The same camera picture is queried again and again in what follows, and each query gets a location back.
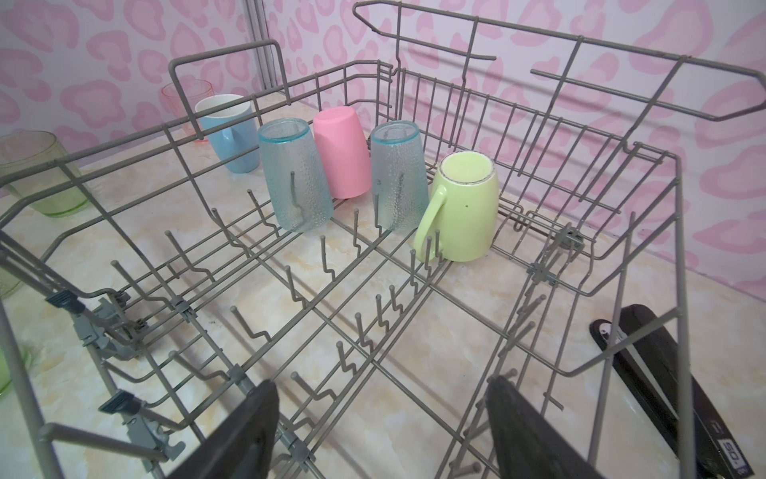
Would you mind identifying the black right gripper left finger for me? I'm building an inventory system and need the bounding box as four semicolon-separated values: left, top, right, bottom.
171;380;279;478

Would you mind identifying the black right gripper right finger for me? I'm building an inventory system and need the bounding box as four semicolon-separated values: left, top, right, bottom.
485;376;600;479

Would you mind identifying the cream green-handled mug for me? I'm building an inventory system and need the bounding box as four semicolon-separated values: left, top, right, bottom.
413;151;500;263

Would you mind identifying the teal textured plastic cup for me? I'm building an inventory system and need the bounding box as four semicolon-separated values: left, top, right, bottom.
370;121;429;234

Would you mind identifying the pink plastic cup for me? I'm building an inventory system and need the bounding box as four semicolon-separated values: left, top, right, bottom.
313;106;372;200

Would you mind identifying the blue handled white mug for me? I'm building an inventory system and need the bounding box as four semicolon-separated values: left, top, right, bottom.
199;102;261;174

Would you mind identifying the green transparent glass cup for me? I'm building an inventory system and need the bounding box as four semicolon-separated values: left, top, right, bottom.
0;345;33;395

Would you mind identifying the black stapler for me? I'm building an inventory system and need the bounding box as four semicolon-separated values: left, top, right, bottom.
612;327;754;478

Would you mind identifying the light green textured cup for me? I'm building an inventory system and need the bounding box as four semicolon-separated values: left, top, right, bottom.
0;267;22;299

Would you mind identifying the transparent pink cup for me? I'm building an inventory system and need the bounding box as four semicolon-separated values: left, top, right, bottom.
160;79;215;144

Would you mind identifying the pale green cup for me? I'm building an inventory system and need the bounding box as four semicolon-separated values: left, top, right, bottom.
1;131;89;218

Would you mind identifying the grey wire dish rack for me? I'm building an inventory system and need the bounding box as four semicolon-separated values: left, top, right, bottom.
1;1;765;478

